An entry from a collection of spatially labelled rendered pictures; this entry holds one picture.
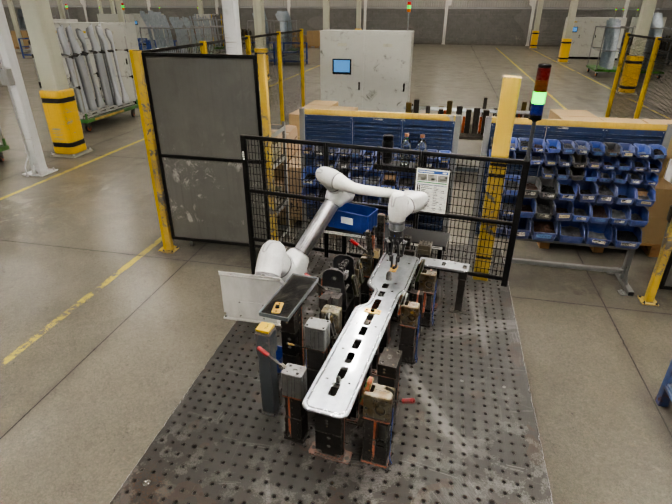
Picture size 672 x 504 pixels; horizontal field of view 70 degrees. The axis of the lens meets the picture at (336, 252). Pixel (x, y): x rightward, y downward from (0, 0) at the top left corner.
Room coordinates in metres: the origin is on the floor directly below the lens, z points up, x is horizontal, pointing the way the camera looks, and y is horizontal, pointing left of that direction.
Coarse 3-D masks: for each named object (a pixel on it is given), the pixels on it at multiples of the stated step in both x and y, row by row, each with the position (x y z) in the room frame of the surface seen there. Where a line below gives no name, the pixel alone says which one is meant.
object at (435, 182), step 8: (416, 168) 2.95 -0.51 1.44; (424, 168) 2.94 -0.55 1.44; (432, 168) 2.92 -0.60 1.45; (440, 168) 2.91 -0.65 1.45; (416, 176) 2.95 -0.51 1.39; (424, 176) 2.94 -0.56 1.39; (432, 176) 2.92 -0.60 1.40; (440, 176) 2.90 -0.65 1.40; (448, 176) 2.89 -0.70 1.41; (416, 184) 2.95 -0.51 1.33; (424, 184) 2.93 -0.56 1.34; (432, 184) 2.92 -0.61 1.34; (440, 184) 2.90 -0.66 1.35; (448, 184) 2.89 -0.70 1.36; (432, 192) 2.92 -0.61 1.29; (440, 192) 2.90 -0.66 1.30; (448, 192) 2.88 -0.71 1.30; (432, 200) 2.92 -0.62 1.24; (440, 200) 2.90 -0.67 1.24; (424, 208) 2.93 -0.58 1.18; (432, 208) 2.91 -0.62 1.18; (440, 208) 2.90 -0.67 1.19
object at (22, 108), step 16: (0, 0) 7.41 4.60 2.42; (0, 16) 7.34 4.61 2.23; (0, 32) 7.28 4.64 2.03; (0, 48) 7.29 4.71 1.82; (16, 64) 7.38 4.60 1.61; (0, 80) 7.22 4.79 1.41; (16, 80) 7.31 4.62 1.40; (16, 96) 7.29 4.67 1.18; (16, 112) 7.30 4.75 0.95; (32, 128) 7.35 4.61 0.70; (32, 144) 7.28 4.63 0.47; (32, 160) 7.29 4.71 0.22
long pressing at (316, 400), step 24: (384, 264) 2.49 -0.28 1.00; (408, 264) 2.49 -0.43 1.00; (384, 288) 2.22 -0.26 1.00; (360, 312) 1.99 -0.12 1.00; (384, 312) 1.99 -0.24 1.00; (360, 336) 1.79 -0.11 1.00; (336, 360) 1.62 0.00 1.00; (360, 360) 1.62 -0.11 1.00; (312, 384) 1.47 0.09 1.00; (360, 384) 1.48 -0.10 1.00; (312, 408) 1.35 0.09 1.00; (336, 408) 1.35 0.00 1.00
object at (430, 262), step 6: (420, 258) 2.56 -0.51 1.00; (426, 258) 2.57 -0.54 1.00; (432, 258) 2.57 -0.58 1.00; (426, 264) 2.49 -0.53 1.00; (432, 264) 2.49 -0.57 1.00; (438, 264) 2.49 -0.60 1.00; (450, 264) 2.49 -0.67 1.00; (456, 264) 2.49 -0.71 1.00; (462, 264) 2.49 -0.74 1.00; (468, 264) 2.49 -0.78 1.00; (450, 270) 2.44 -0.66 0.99; (456, 270) 2.42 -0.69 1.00; (462, 270) 2.42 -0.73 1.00; (468, 270) 2.42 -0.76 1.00
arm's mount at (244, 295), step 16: (224, 272) 2.35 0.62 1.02; (224, 288) 2.36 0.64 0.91; (240, 288) 2.34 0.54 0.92; (256, 288) 2.32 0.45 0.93; (272, 288) 2.30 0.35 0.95; (224, 304) 2.36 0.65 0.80; (240, 304) 2.34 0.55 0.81; (256, 304) 2.32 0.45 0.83; (240, 320) 2.34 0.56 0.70; (256, 320) 2.32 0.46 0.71; (272, 320) 2.30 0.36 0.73
